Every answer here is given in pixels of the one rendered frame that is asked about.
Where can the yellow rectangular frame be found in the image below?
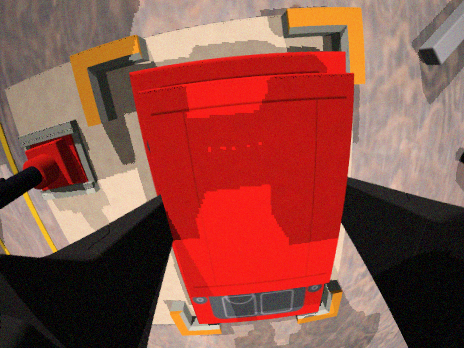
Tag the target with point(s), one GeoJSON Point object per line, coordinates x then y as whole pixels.
{"type": "Point", "coordinates": [26, 196]}

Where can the red car hood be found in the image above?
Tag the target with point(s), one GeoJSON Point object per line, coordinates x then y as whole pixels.
{"type": "Point", "coordinates": [252, 174]}

